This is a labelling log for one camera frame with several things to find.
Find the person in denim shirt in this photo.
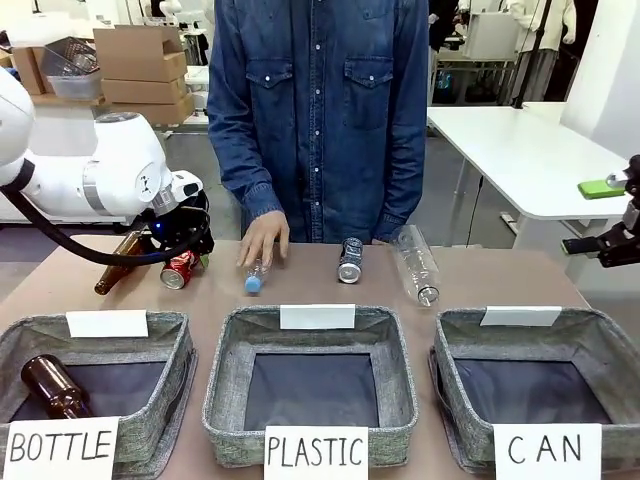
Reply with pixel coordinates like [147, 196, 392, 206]
[206, 0, 432, 246]

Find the person's right hand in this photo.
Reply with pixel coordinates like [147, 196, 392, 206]
[236, 209, 292, 269]

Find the PLASTIC paper label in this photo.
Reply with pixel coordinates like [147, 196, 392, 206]
[263, 425, 370, 480]

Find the small blue-capped plastic bottle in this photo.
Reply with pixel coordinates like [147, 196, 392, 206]
[243, 257, 274, 296]

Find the black Pepsi can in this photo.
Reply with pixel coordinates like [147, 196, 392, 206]
[336, 237, 366, 286]

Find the small cardboard box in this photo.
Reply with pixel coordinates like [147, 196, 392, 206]
[11, 44, 57, 97]

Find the BOTTLE paper label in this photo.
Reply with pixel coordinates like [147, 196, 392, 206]
[0, 416, 122, 480]

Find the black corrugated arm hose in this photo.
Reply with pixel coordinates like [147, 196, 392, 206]
[0, 182, 171, 266]

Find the blank white card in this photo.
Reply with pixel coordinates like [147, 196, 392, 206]
[65, 309, 150, 339]
[479, 305, 563, 328]
[279, 303, 358, 331]

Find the person's right forearm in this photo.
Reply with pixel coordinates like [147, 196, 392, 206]
[207, 119, 287, 236]

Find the crushed red soda can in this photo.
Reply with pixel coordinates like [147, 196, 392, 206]
[159, 249, 199, 291]

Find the brown glass bottle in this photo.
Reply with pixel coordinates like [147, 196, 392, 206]
[94, 229, 147, 296]
[20, 353, 94, 420]

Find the open cardboard box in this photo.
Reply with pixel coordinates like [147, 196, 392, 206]
[92, 25, 187, 82]

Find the closed cardboard box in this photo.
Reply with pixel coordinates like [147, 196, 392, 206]
[101, 52, 189, 105]

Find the flat cardboard box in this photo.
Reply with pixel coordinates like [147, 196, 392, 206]
[107, 93, 196, 125]

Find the CAN paper label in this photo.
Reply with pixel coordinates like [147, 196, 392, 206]
[493, 422, 604, 480]

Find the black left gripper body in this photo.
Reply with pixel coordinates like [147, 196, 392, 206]
[148, 191, 216, 255]

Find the clear plastic storage bin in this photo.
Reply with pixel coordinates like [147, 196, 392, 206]
[39, 36, 104, 100]

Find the large clear plastic bottle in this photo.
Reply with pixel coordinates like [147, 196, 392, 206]
[392, 224, 442, 307]

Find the white equipment box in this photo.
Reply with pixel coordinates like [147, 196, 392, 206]
[464, 11, 522, 60]

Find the grey fabric basket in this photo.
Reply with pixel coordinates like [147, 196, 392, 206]
[428, 306, 640, 476]
[0, 310, 199, 472]
[201, 304, 421, 469]

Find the black tripod pole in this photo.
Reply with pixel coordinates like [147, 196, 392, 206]
[511, 0, 552, 110]

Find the person's left forearm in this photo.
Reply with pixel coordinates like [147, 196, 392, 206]
[380, 119, 431, 244]

